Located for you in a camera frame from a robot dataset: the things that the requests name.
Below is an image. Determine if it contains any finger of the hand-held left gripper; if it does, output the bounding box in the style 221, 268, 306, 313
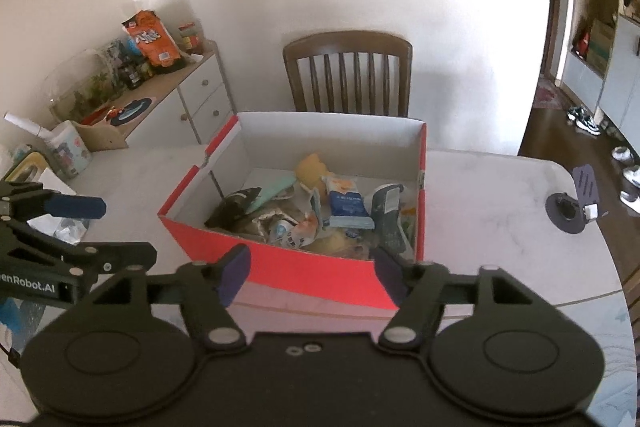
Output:
0, 222, 159, 279
0, 180, 107, 222

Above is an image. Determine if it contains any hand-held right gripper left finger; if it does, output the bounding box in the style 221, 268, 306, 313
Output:
92, 243, 252, 353

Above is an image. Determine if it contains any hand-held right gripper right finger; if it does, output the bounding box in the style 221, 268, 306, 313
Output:
372, 246, 536, 353

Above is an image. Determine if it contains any green white grey snack pouch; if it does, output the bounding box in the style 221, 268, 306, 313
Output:
367, 183, 416, 258

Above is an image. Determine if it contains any black packet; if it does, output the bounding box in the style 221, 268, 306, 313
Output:
205, 188, 263, 228

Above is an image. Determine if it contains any red and white cardboard box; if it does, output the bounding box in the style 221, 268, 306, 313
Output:
157, 112, 428, 312

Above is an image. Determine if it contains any blue white packet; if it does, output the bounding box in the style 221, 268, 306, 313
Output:
322, 177, 376, 230

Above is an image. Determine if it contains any mint green packet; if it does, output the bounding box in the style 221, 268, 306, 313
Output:
250, 174, 298, 212

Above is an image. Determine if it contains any yellow duck toy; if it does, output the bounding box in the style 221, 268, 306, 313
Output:
295, 153, 331, 190

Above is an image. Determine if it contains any person's left hand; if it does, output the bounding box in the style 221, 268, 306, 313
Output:
0, 298, 24, 334

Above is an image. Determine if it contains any white tissue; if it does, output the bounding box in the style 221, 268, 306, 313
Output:
30, 167, 78, 233

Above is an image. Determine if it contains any printed tissue canister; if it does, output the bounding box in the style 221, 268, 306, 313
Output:
45, 122, 93, 180

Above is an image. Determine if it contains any red packet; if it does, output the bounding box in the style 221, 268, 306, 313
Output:
80, 106, 121, 126

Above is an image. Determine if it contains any white paper roll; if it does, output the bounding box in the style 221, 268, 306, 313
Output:
5, 112, 43, 138

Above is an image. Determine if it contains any black and blue round mat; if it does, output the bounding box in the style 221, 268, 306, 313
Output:
109, 97, 153, 126

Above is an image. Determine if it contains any glass fish tank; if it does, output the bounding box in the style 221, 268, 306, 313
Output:
42, 48, 126, 120

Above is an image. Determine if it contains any dark glass bottle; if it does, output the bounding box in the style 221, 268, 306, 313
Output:
120, 62, 143, 90

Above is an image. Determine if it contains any white sideboard cabinet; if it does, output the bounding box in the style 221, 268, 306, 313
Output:
75, 39, 236, 152

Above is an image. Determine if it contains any orange snack bag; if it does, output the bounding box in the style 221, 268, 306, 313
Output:
121, 10, 185, 74

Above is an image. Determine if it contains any red lidded jar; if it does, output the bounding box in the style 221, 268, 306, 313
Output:
178, 23, 203, 54

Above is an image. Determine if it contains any purple ribbed plastic piece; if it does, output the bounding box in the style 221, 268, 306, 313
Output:
571, 164, 600, 202

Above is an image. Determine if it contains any brown wooden chair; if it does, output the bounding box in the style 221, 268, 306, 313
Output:
282, 30, 414, 118

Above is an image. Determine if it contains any black white sneaker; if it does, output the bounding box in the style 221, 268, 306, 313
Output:
567, 106, 601, 136

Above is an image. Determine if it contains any grey round cable grommet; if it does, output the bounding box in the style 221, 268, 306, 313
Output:
545, 193, 593, 235

